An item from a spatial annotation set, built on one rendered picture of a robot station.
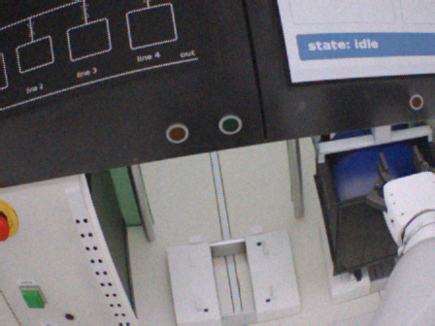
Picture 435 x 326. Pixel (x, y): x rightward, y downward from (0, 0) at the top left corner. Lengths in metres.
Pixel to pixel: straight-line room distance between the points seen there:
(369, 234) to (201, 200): 0.46
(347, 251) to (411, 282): 0.73
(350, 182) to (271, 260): 0.21
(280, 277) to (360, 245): 0.18
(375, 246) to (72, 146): 0.63
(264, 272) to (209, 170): 0.34
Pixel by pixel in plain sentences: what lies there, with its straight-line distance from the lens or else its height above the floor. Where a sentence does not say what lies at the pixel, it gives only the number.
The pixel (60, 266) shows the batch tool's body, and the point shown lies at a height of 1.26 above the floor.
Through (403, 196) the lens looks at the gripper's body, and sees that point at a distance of 1.05.
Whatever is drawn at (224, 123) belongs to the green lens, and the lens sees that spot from 0.83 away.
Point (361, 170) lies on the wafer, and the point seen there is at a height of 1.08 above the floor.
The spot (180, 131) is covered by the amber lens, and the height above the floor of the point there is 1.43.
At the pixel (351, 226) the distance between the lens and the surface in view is 1.24.
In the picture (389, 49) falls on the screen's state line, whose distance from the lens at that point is 0.82.
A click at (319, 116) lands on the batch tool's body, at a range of 0.84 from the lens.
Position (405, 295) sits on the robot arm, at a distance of 0.56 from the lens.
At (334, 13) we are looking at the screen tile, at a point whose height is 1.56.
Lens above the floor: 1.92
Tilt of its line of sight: 39 degrees down
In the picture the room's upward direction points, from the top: 9 degrees counter-clockwise
